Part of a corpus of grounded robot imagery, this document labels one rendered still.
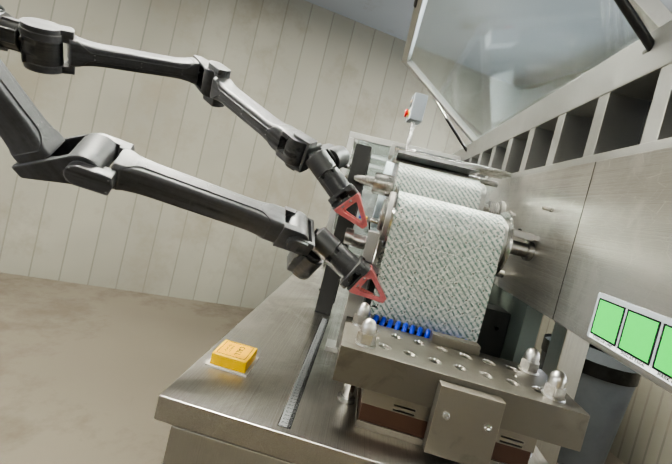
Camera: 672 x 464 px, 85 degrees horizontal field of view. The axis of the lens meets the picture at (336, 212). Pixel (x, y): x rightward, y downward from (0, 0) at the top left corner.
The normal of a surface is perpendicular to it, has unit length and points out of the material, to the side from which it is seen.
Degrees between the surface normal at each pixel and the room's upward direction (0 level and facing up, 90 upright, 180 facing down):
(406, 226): 90
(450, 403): 90
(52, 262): 90
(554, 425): 90
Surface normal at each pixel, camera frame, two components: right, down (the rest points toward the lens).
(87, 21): 0.27, 0.11
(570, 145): -0.09, 0.02
